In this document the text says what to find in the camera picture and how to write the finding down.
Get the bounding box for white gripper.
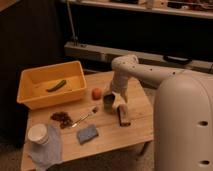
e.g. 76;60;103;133
102;83;128;111

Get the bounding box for dark metal cup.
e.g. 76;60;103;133
103;94;115;113

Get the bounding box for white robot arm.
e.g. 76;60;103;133
107;55;213;171

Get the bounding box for brown rectangular block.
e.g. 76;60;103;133
117;104;131;126

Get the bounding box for red apple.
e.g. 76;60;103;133
92;88;102;100

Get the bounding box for blue sponge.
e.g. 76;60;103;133
77;124;99;144

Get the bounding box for wooden table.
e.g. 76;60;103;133
20;68;158;171

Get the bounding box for green cucumber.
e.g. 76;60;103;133
46;80;67;92

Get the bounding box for grey shelf unit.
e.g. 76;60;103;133
64;0;213;70

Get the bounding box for yellow plastic bin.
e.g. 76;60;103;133
17;61;87;110

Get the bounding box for black device on shelf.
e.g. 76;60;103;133
163;55;192;65

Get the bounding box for white paper cup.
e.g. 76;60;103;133
27;124;49;145

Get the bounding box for grey cloth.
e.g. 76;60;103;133
28;125;62;171

